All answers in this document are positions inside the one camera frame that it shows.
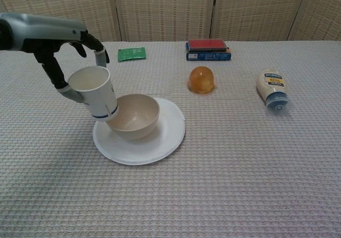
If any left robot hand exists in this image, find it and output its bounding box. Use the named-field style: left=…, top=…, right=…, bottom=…
left=0, top=12, right=110, bottom=104

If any beige bowl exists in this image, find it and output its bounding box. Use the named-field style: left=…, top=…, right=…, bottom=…
left=105, top=93, right=160, bottom=141

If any green packet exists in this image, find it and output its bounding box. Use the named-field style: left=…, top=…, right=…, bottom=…
left=117, top=47, right=147, bottom=62

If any small white paper cup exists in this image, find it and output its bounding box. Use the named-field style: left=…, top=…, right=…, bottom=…
left=67, top=65, right=119, bottom=122

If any blue cardboard box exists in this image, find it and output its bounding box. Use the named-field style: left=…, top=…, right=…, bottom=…
left=185, top=42, right=232, bottom=61

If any red flat pack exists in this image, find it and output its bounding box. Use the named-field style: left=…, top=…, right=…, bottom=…
left=188, top=38, right=228, bottom=51

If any beige folding screen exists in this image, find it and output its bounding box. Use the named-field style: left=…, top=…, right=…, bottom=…
left=0, top=0, right=341, bottom=43

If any orange bread roll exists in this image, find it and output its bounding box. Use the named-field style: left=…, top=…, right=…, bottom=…
left=187, top=65, right=216, bottom=95

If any woven checkered tablecloth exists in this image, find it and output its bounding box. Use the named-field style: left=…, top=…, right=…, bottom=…
left=0, top=39, right=341, bottom=238

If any mayonnaise squeeze bottle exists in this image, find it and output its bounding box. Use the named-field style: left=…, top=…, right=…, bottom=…
left=256, top=68, right=293, bottom=117

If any white paper plate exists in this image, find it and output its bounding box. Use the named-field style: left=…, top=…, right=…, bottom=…
left=92, top=97, right=186, bottom=166

